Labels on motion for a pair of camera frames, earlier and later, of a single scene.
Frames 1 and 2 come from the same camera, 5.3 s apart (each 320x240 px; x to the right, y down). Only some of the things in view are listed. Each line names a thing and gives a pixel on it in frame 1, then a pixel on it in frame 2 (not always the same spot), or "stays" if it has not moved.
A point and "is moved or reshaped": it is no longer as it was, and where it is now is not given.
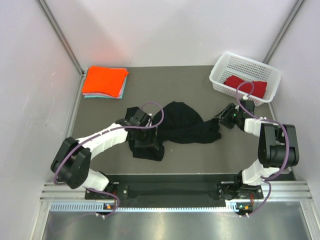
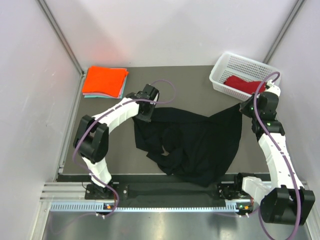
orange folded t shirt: x=108 y=80 stays
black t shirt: x=182 y=123 is moved or reshaped
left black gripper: x=151 y=141 → x=147 y=117
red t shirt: x=259 y=88 stays
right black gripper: x=226 y=122 → x=244 y=105
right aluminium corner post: x=283 y=31 stays
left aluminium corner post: x=61 y=35 stays
